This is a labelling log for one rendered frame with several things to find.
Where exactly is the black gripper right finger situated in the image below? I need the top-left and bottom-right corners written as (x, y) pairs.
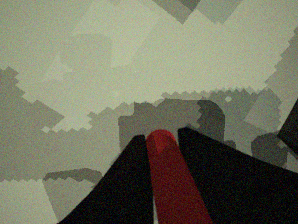
top-left (177, 127), bottom-right (298, 224)

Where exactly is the dark red peg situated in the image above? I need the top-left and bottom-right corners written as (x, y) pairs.
top-left (146, 129), bottom-right (213, 224)

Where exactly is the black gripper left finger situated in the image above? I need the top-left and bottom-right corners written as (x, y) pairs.
top-left (57, 135), bottom-right (154, 224)

